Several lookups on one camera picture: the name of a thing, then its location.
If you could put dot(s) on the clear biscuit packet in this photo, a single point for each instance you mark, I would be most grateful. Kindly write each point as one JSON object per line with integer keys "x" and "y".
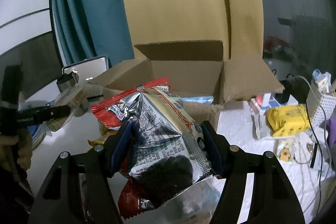
{"x": 74, "y": 96}

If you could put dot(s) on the teal curtain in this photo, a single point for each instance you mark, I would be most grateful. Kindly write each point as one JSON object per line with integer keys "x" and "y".
{"x": 84, "y": 8}

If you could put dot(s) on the yellow wipes packet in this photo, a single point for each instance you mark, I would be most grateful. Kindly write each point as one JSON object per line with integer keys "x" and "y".
{"x": 287, "y": 119}

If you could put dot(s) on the silver foil packet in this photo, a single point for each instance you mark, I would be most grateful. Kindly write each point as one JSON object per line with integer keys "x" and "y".
{"x": 191, "y": 203}

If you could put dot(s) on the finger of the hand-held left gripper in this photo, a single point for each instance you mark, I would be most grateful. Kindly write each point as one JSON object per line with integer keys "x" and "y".
{"x": 56, "y": 112}

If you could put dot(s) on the person's left hand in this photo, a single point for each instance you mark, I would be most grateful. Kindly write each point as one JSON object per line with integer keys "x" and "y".
{"x": 22, "y": 153}

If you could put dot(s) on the small cartoon print packet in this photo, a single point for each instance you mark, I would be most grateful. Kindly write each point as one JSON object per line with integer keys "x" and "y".
{"x": 285, "y": 151}

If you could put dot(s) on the round white container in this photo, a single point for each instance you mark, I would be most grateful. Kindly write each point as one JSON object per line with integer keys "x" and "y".
{"x": 39, "y": 134}

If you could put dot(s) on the red and silver snack packet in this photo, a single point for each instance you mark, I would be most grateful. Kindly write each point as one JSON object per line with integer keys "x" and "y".
{"x": 162, "y": 119}

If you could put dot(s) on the metal can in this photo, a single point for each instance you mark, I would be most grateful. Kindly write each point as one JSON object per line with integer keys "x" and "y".
{"x": 67, "y": 82}

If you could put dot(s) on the white perforated basket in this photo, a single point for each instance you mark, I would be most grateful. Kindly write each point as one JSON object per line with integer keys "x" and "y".
{"x": 324, "y": 108}

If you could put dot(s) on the small white box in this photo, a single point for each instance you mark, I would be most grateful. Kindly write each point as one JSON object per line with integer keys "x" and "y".
{"x": 260, "y": 101}

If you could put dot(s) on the blue and white sachet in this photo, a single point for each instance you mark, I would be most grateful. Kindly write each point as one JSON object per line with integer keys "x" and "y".
{"x": 322, "y": 81}

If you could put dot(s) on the black power adapter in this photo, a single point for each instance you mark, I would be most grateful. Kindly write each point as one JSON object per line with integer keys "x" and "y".
{"x": 295, "y": 90}

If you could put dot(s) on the blue packet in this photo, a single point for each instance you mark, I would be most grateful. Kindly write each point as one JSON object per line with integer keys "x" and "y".
{"x": 197, "y": 100}

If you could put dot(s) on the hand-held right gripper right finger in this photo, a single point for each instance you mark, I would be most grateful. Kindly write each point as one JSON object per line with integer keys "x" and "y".
{"x": 210, "y": 145}

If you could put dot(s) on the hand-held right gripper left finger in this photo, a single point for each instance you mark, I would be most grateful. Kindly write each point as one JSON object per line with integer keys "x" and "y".
{"x": 123, "y": 140}

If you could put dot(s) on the brown cardboard box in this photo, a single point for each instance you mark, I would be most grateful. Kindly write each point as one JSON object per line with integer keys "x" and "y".
{"x": 170, "y": 3}

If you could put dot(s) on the orange snack packet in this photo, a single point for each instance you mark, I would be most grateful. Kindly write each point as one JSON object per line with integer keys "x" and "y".
{"x": 101, "y": 138}

